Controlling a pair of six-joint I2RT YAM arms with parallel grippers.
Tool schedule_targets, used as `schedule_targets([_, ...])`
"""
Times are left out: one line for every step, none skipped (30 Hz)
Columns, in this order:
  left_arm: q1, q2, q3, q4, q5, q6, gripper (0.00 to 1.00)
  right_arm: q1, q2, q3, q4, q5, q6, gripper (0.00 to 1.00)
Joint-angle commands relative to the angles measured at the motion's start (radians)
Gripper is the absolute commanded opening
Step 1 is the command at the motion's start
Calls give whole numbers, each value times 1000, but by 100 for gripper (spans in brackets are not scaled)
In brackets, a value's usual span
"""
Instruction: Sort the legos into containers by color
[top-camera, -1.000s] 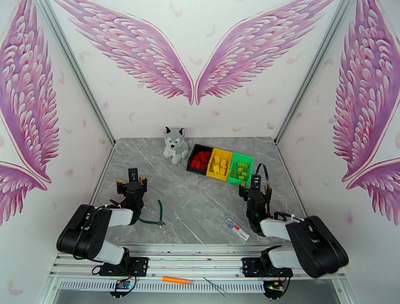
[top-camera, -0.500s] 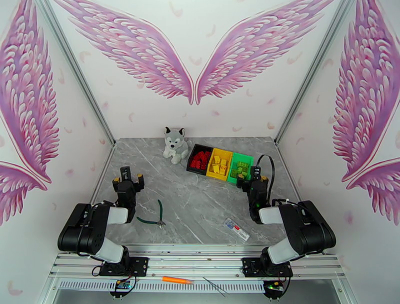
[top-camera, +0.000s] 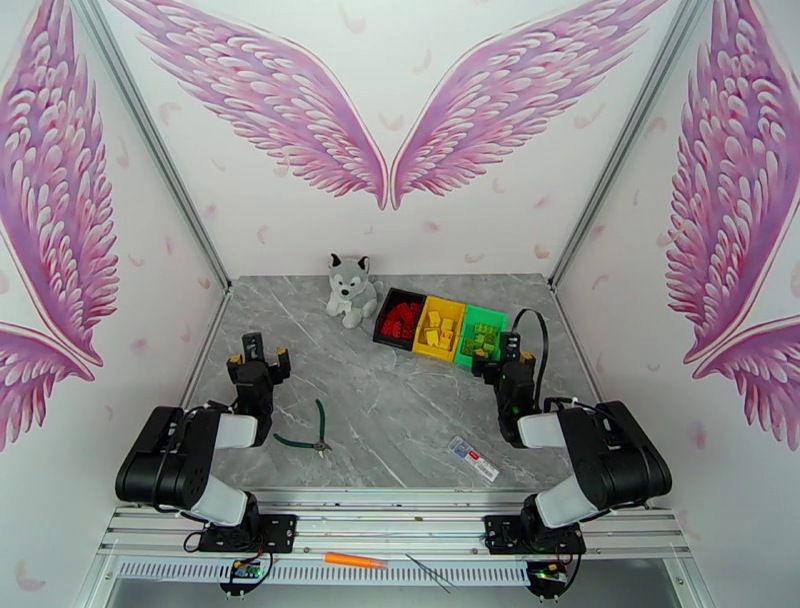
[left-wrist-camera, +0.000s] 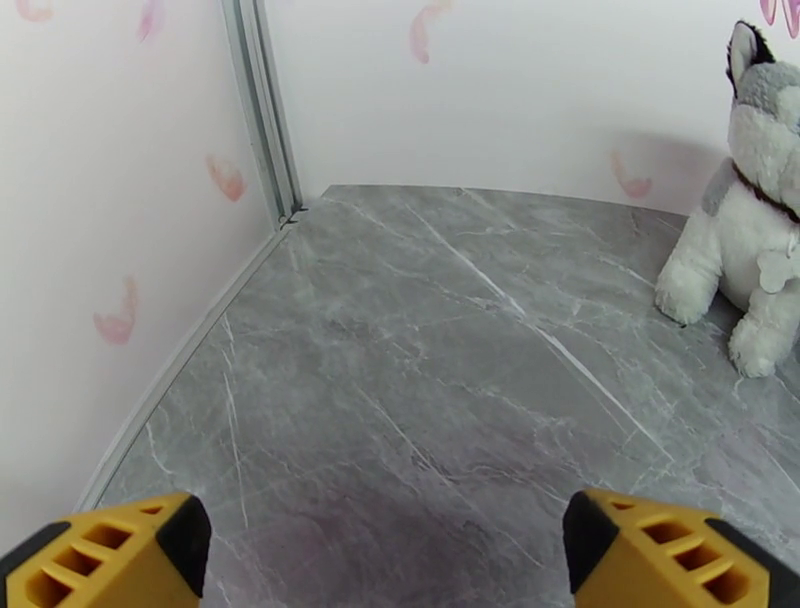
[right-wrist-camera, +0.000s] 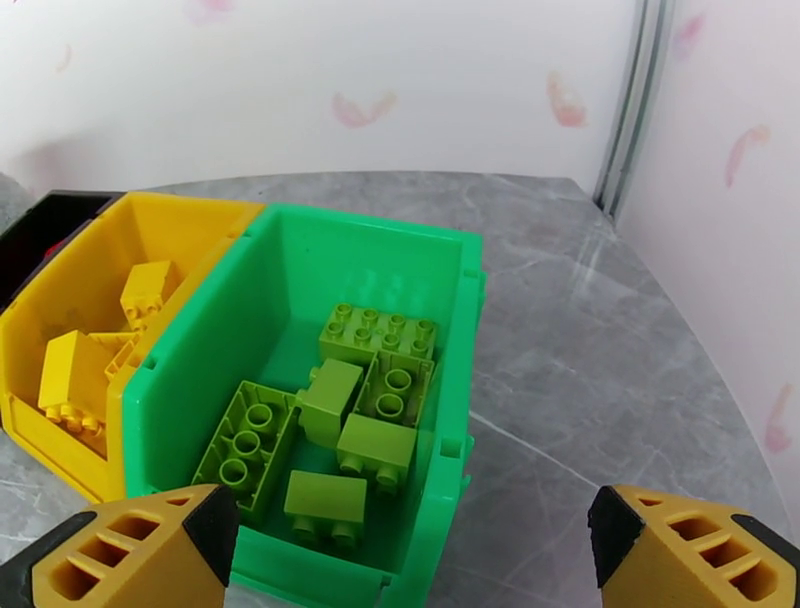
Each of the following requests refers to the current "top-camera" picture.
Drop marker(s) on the small circuit board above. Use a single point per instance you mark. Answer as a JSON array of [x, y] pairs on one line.
[[245, 570], [550, 572]]

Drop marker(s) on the yellow storage bin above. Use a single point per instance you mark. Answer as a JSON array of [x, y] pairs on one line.
[[447, 306]]

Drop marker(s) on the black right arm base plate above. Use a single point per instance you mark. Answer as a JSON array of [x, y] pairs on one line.
[[500, 531]]

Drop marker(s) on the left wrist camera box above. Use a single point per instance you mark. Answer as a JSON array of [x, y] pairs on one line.
[[252, 347]]

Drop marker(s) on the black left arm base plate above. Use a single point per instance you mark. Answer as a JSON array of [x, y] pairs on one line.
[[278, 531]]

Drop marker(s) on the yellow studded lego brick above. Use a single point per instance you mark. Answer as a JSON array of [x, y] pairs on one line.
[[430, 338]]

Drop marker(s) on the grey husky plush toy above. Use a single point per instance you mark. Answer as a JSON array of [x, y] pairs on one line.
[[351, 290]]

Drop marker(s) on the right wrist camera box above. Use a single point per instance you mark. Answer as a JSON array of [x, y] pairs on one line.
[[510, 347]]

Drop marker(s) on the clear plastic blade case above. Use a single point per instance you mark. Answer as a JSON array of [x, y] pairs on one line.
[[473, 457]]

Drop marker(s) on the aluminium rail base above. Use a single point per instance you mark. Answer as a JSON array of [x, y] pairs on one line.
[[387, 519]]

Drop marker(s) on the metal tweezers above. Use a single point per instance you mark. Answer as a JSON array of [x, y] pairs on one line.
[[431, 574]]

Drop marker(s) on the orange pen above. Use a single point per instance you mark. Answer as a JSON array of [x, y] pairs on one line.
[[350, 559]]

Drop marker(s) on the aluminium frame post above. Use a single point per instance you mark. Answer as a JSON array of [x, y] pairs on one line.
[[157, 150], [622, 150]]

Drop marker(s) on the black storage bin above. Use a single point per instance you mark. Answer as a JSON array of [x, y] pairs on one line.
[[384, 297]]

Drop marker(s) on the yellow curved lego brick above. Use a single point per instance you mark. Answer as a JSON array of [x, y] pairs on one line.
[[445, 342]]

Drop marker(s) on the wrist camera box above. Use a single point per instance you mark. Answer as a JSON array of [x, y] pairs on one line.
[[252, 347], [510, 347]]

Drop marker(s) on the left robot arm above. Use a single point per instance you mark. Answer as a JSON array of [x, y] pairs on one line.
[[165, 456]]

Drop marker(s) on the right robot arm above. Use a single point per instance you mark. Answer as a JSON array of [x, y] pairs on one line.
[[615, 459]]

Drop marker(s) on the green storage bin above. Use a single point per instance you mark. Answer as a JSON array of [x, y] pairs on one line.
[[490, 315]]

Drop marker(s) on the red arched lego brick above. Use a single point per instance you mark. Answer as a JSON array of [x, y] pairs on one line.
[[407, 325]]

